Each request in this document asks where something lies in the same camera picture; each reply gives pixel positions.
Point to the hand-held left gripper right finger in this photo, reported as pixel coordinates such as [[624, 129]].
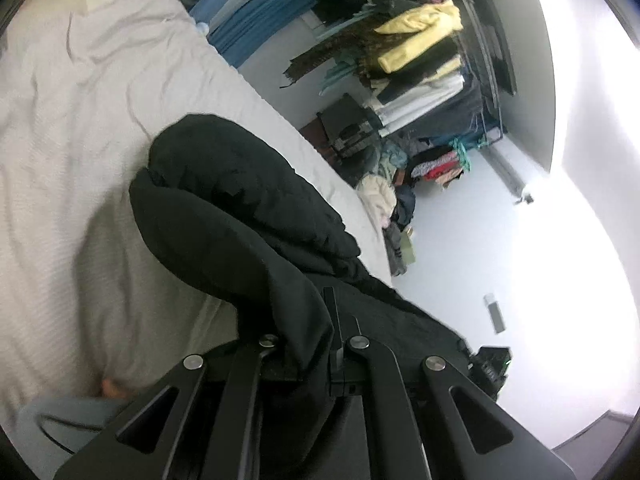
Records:
[[372, 362]]

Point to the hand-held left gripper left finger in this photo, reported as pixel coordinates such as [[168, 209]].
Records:
[[150, 420]]

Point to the black puffer jacket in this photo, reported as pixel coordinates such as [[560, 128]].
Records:
[[240, 200]]

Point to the pile of clothes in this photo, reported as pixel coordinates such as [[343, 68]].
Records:
[[395, 200]]

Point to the hanging small colourful clothes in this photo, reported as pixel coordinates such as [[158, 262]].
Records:
[[437, 167]]

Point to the metal clothes rack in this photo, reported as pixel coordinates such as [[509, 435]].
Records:
[[482, 55]]

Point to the green box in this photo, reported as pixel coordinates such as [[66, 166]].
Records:
[[407, 252]]

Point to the cream fluffy garment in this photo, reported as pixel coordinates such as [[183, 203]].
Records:
[[377, 197]]

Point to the white air conditioner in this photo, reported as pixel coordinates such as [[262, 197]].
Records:
[[512, 177]]

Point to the green clip hanger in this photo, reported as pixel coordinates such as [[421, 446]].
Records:
[[462, 155]]

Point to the black storage box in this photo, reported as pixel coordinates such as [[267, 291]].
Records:
[[345, 120]]

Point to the dark grey coat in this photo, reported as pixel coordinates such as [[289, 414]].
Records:
[[450, 112]]

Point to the white hoodie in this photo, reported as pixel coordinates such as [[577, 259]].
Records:
[[420, 100]]

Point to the dark patterned garment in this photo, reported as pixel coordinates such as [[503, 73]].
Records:
[[340, 52]]

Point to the grey bed blanket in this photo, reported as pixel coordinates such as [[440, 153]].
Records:
[[100, 110]]

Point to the yellow hoodie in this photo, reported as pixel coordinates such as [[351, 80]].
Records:
[[420, 35]]

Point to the blue curtain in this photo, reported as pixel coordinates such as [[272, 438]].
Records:
[[265, 20]]

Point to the grey wall panel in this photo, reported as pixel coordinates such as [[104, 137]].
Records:
[[495, 314]]

